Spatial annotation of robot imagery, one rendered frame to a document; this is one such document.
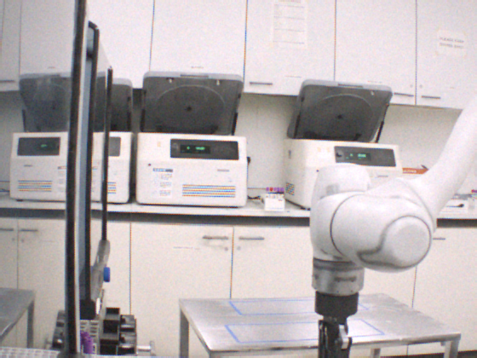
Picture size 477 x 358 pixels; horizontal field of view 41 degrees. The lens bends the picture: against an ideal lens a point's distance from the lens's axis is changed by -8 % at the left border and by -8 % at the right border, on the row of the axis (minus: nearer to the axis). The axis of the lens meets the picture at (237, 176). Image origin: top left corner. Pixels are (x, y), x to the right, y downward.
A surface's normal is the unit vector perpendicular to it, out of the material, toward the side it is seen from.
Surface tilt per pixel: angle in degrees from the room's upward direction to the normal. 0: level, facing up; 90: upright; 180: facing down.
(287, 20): 90
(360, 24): 90
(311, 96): 142
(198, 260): 90
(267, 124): 90
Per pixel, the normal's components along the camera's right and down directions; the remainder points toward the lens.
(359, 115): 0.05, 0.82
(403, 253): 0.16, 0.08
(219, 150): 0.15, -0.47
